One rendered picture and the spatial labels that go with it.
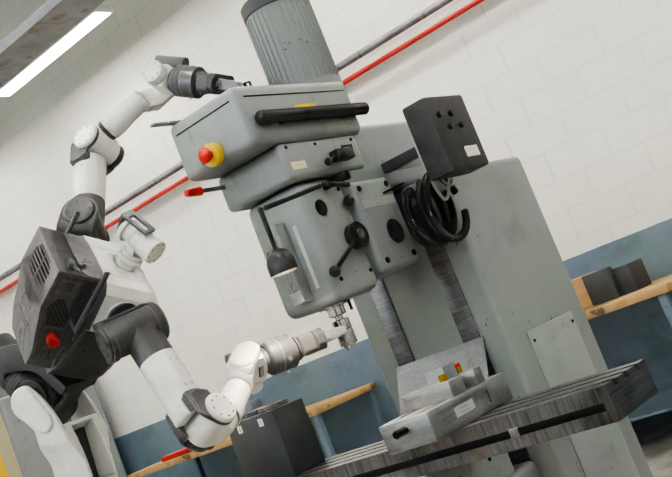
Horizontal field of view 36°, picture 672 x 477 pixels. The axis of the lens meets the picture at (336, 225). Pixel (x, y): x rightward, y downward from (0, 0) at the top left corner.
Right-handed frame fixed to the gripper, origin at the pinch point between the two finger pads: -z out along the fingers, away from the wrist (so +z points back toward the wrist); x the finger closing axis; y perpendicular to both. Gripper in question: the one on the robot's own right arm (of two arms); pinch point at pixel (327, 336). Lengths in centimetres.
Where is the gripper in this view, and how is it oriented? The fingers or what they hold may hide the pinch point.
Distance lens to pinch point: 269.8
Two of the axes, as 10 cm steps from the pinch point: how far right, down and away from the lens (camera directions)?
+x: -4.0, 2.7, 8.8
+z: -8.4, 2.7, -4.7
